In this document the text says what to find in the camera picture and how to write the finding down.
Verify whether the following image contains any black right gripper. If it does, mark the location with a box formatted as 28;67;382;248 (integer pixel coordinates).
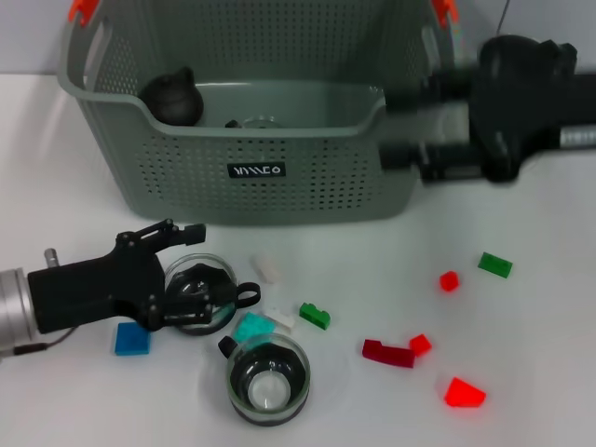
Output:
378;68;596;184

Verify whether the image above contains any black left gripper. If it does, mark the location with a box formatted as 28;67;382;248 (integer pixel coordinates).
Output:
26;218;239;335

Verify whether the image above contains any glass teacup black sleeve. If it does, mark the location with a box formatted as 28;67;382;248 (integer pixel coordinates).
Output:
217;332;312;427
165;252;262;337
224;115;284;131

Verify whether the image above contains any grey perforated storage bin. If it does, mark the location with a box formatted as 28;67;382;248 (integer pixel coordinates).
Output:
56;0;466;228

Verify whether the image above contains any wide white brick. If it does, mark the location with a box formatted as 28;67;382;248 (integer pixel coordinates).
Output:
250;254;282;284

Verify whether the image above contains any teal flat brick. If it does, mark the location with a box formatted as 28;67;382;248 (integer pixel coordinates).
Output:
231;311;277;348

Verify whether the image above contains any blue flat square brick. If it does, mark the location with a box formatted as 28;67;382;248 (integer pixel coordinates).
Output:
114;321;153;358

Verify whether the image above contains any narrow white brick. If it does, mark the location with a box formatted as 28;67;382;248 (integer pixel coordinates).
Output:
264;310;298;330

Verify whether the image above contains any green two-stud brick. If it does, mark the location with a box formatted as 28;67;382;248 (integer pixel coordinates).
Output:
299;302;332;332

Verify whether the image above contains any small red brick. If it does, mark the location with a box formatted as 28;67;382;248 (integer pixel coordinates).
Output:
439;269;462;293
409;333;433;358

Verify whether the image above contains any black clay teapot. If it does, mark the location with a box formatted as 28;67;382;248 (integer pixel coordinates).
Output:
138;66;205;127

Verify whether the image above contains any dark red long brick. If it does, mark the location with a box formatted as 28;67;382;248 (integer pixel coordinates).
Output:
361;338;416;370

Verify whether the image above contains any bright red slope brick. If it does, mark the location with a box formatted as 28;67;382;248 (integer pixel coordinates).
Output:
442;375;488;409

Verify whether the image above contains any thin dark wall cable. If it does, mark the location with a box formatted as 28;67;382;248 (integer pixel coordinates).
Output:
494;0;512;34

